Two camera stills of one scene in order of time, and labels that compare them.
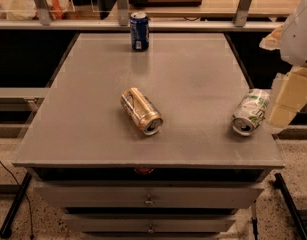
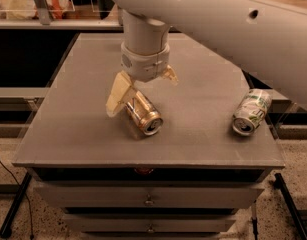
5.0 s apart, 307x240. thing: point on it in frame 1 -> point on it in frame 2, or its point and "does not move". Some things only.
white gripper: (298, 39) -> (145, 65)
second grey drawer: (150, 223) does not move
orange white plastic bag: (21, 4) does not move
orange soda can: (143, 112) does not move
